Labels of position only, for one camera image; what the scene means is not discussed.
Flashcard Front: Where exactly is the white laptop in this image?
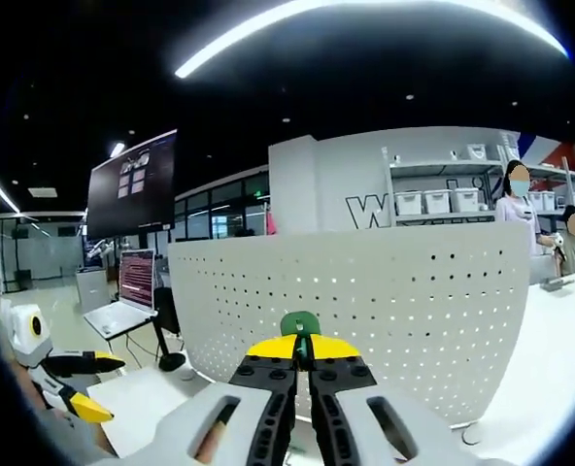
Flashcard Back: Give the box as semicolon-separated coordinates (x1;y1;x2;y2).
83;248;160;339

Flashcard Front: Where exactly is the clear plastic bin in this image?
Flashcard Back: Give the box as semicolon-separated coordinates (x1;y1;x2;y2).
539;275;575;293

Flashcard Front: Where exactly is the green hook assembly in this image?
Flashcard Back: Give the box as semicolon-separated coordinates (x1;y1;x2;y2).
280;310;321;371

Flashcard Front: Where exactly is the person's left hand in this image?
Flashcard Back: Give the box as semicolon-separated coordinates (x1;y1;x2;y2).
6;361;51;414

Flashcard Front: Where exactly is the row of white storage bins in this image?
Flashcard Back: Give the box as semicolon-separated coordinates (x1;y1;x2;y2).
393;186;575;216

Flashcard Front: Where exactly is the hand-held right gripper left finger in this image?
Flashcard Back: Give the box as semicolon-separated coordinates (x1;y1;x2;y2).
117;335;300;466

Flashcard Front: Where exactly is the white perforated mounting plate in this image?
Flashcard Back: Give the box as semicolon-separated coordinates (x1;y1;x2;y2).
167;220;534;446

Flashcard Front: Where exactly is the large dark wall screen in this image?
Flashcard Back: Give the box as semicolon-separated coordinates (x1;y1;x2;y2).
85;128;180;240

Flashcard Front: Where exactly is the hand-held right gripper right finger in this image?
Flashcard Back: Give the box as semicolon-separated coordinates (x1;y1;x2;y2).
302;335;468;466

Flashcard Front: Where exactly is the white metal shelving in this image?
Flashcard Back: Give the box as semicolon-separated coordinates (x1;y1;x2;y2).
382;144;575;225

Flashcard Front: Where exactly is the ceiling light strip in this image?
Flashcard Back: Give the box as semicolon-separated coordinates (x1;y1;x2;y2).
174;0;568;80

